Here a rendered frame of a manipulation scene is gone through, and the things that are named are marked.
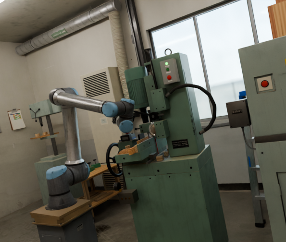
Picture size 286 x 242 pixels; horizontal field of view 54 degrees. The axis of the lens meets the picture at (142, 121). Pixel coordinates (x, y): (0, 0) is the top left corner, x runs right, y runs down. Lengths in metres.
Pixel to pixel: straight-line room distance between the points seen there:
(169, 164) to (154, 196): 0.27
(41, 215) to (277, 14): 2.71
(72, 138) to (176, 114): 0.80
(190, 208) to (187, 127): 0.55
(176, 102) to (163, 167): 0.47
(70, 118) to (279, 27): 2.14
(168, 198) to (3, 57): 3.90
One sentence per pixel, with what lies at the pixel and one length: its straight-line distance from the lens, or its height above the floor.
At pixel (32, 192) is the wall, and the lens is 5.15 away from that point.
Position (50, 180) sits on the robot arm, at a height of 0.82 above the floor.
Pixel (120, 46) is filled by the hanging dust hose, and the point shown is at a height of 2.02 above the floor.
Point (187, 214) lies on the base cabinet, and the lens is 2.06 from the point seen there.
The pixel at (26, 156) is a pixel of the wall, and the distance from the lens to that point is 5.08.
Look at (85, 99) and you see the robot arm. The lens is 1.86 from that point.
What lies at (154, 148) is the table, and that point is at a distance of 2.17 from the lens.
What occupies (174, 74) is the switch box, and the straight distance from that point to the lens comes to 1.93.
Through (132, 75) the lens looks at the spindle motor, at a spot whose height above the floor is 1.45.
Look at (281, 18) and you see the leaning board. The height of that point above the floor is 1.76.
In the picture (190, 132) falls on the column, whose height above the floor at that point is 0.96.
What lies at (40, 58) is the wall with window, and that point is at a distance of 5.14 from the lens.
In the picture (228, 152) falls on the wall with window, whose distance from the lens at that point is 3.46.
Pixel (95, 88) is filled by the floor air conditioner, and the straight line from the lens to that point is 3.89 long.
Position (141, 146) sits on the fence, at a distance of 1.99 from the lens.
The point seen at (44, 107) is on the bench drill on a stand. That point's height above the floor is 1.47.
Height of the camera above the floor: 1.21
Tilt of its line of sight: 3 degrees down
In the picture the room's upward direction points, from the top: 12 degrees counter-clockwise
